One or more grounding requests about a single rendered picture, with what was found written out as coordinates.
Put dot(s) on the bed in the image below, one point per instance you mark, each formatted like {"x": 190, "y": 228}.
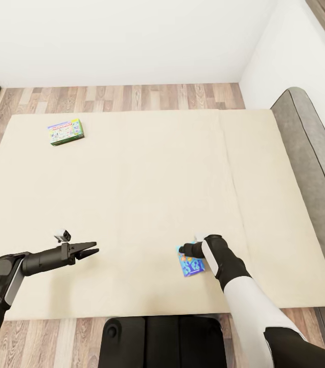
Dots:
{"x": 139, "y": 183}

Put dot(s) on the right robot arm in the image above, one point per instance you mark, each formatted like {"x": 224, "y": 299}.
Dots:
{"x": 268, "y": 337}

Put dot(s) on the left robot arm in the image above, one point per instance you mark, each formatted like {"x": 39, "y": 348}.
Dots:
{"x": 14, "y": 267}

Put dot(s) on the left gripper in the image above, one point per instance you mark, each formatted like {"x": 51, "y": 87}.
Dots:
{"x": 65, "y": 255}

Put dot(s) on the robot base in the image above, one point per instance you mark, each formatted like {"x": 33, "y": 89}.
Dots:
{"x": 163, "y": 341}

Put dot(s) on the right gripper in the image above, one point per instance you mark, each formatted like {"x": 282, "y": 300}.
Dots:
{"x": 190, "y": 250}

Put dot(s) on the board game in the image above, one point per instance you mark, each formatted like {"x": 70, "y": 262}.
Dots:
{"x": 190, "y": 265}
{"x": 65, "y": 131}

